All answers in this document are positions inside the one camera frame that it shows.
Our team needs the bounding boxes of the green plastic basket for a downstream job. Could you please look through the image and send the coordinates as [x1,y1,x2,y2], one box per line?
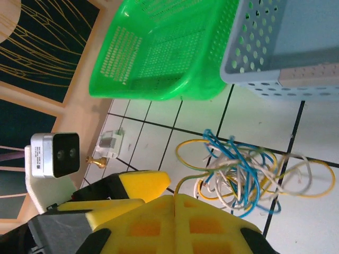
[88,0,240,102]

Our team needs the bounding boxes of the small brass knob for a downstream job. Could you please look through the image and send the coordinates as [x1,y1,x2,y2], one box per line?
[86,156,106,169]

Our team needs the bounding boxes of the blue cable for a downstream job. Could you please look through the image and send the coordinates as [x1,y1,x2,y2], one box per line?
[202,129,262,212]
[227,135,283,219]

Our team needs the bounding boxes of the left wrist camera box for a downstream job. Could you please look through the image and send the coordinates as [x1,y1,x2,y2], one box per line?
[24,132,81,214]

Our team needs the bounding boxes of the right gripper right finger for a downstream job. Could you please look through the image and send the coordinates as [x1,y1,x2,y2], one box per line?
[174,194,279,254]

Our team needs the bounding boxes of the light blue plastic basket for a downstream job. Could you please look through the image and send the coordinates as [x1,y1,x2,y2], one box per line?
[220,0,339,101]

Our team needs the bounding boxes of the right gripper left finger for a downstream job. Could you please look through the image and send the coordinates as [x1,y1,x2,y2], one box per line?
[76,194,176,254]

